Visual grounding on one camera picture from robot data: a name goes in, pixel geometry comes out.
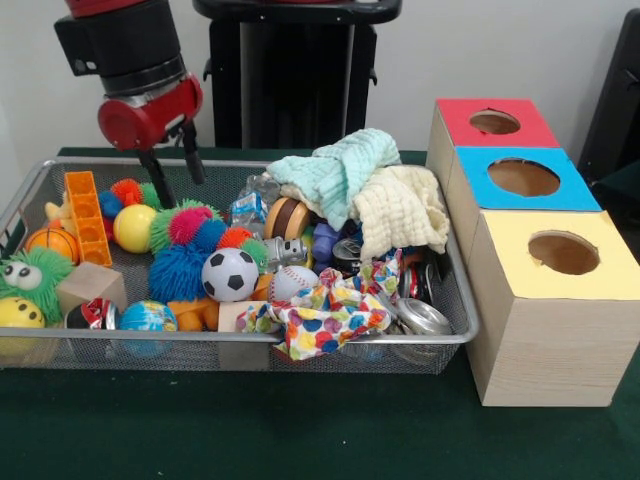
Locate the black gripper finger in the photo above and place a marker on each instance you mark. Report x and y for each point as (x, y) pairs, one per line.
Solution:
(160, 180)
(194, 155)

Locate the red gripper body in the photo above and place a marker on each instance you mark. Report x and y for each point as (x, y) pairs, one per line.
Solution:
(145, 120)

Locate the multicolour spiky caterpillar toy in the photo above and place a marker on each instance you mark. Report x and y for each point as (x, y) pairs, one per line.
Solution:
(195, 225)

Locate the orange plastic tray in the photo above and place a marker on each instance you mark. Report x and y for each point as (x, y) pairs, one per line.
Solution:
(90, 220)

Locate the light blue waffle cloth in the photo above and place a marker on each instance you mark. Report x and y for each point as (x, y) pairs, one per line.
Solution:
(345, 175)

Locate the cream waffle cloth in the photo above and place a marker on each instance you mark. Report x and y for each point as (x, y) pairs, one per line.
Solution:
(400, 210)

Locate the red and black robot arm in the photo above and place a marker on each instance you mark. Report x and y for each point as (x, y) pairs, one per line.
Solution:
(125, 45)

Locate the clear mesh bin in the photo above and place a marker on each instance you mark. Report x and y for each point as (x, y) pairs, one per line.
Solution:
(400, 357)

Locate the wooden box with three holes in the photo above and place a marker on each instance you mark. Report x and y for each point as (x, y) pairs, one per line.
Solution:
(550, 350)

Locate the orange green spiky caterpillar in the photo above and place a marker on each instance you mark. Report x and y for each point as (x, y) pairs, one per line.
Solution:
(127, 192)

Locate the plain yellow ball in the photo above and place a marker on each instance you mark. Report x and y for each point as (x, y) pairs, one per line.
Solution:
(134, 227)

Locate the large blue spiky ball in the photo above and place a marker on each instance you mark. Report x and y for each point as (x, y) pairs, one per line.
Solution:
(175, 275)

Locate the black and white soccer ball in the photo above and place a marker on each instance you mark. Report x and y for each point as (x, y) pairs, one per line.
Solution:
(230, 275)

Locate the white baseball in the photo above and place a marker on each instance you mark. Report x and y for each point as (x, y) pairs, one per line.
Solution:
(292, 282)

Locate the green googly-eyed puffer ball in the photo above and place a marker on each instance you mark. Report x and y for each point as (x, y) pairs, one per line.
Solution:
(30, 280)

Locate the colourful spotted cloth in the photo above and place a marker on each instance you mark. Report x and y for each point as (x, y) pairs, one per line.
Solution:
(320, 325)

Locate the dark green table cloth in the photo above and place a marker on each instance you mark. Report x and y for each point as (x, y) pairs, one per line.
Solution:
(250, 425)

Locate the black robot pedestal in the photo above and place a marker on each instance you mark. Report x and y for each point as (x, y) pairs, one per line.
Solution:
(300, 100)

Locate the black furniture frame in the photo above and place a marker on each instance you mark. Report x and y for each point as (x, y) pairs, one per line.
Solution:
(615, 100)

